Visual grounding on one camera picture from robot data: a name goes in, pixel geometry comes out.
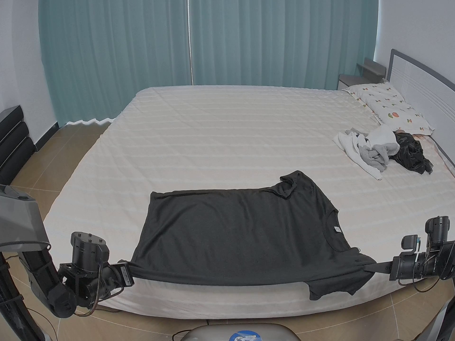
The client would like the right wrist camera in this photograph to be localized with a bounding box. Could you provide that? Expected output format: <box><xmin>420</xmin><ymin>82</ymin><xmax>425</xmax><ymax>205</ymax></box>
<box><xmin>401</xmin><ymin>235</ymin><xmax>420</xmax><ymax>257</ymax></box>

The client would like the white printed pillow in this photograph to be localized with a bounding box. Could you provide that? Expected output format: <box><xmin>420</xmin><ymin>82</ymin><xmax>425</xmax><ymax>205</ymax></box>
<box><xmin>343</xmin><ymin>82</ymin><xmax>436</xmax><ymax>136</ymax></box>

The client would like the bed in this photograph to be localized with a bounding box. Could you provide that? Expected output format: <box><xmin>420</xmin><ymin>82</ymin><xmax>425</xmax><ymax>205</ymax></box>
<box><xmin>41</xmin><ymin>48</ymin><xmax>455</xmax><ymax>320</ymax></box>

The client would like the black chest of drawers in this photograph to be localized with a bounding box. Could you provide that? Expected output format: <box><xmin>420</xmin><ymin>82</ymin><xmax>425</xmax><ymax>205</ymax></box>
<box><xmin>0</xmin><ymin>105</ymin><xmax>36</xmax><ymax>184</ymax></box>

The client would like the grey bedside table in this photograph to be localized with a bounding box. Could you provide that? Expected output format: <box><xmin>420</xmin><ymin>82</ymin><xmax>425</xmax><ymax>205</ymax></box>
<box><xmin>338</xmin><ymin>57</ymin><xmax>387</xmax><ymax>91</ymax></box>

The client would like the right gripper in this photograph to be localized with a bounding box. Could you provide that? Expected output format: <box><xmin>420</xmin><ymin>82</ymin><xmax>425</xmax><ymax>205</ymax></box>
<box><xmin>390</xmin><ymin>255</ymin><xmax>422</xmax><ymax>282</ymax></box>

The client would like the black shiny garment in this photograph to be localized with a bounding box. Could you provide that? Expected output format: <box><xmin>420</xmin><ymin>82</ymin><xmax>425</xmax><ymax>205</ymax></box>
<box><xmin>389</xmin><ymin>132</ymin><xmax>434</xmax><ymax>175</ymax></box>

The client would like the black T-shirt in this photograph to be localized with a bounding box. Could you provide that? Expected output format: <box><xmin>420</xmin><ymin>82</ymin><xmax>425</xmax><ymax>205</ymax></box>
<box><xmin>130</xmin><ymin>170</ymin><xmax>377</xmax><ymax>301</ymax></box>

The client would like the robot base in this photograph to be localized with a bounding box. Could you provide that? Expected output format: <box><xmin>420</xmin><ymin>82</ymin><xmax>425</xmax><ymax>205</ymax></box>
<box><xmin>181</xmin><ymin>323</ymin><xmax>296</xmax><ymax>341</ymax></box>

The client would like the pile of clothes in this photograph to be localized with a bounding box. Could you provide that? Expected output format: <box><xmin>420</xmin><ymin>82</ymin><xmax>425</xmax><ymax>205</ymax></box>
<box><xmin>333</xmin><ymin>125</ymin><xmax>401</xmax><ymax>181</ymax></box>

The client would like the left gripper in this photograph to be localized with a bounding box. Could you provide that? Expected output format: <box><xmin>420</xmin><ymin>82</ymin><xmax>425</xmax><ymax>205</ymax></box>
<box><xmin>101</xmin><ymin>260</ymin><xmax>135</xmax><ymax>292</ymax></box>

